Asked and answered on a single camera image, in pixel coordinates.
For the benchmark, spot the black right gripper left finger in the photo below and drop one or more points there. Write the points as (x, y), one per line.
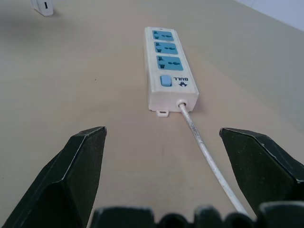
(59, 180)

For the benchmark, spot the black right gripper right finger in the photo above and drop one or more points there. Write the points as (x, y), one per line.
(266, 171)

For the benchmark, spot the white power strip blue sockets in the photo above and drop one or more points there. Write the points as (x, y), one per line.
(166, 71)

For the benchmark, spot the white plug adapter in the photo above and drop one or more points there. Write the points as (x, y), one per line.
(42, 6)

